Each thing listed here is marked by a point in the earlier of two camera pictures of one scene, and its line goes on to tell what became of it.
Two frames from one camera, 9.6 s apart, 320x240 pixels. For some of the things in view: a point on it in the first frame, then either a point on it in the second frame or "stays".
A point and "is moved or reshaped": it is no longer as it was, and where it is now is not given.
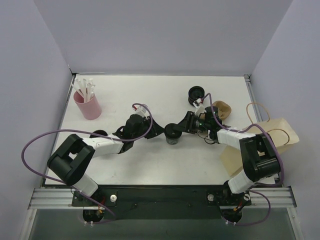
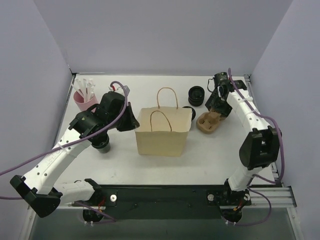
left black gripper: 150,126 → 127,118
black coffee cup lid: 170,133 → 193,110
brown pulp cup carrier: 224,109 is moved or reshaped
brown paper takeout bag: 279,132 → 163,131
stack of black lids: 194,93 stays
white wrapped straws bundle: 85,89 stays
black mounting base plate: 162,202 stays
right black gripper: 188,122 → 218,106
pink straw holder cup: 91,109 stays
